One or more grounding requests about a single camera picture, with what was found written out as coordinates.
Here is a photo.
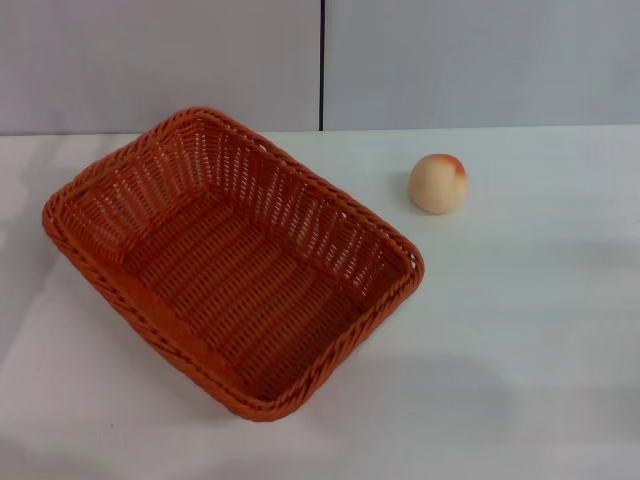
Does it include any orange woven plastic basket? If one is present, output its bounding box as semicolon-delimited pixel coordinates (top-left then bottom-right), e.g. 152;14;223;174
41;105;427;424

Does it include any pale artificial peach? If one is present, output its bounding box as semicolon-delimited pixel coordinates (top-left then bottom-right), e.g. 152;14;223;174
408;153;469;216

